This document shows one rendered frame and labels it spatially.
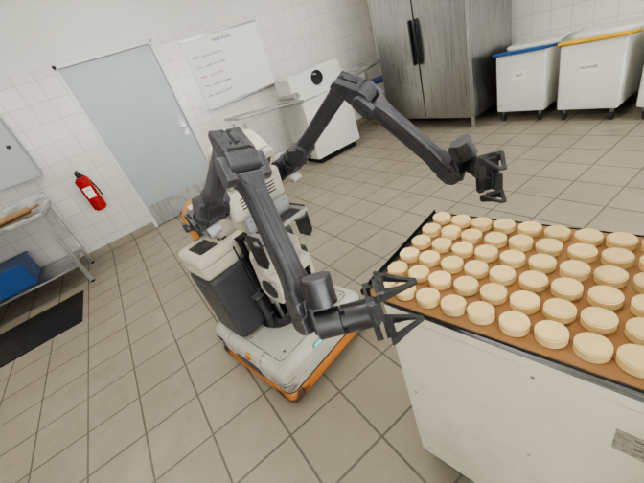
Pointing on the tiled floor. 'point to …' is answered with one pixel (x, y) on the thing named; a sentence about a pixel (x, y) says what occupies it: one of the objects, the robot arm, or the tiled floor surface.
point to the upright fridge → (441, 54)
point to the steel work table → (52, 236)
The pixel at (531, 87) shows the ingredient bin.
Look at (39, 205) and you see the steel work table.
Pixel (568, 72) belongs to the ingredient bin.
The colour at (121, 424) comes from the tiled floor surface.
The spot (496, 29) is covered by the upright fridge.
